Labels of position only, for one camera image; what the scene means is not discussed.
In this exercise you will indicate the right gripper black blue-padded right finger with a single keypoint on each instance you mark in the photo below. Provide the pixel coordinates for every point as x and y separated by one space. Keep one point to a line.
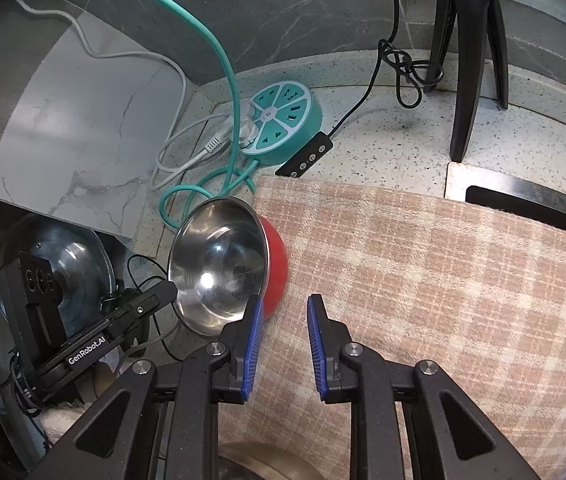
331 349

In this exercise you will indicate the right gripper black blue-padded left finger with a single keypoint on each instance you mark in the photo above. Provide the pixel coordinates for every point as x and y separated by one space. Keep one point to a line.
234 379

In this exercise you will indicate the red steel-lined bowl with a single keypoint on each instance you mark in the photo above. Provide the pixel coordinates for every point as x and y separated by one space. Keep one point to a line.
223 254

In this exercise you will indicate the shiny steel plate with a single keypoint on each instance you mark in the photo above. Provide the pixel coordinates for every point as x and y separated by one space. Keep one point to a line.
79 263

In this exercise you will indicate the pink plaid cloth mat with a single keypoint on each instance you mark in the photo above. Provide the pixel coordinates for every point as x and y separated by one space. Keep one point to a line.
414 277

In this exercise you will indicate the black inline control box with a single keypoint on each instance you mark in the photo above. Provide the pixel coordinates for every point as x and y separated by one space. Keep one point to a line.
306 157

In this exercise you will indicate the white plug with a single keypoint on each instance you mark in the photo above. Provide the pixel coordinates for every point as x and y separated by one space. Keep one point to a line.
224 132

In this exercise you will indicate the teal round power strip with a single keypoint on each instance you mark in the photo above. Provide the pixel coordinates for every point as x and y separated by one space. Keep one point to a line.
286 116

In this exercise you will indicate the black tripod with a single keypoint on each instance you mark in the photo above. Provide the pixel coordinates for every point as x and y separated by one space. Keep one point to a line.
480 28

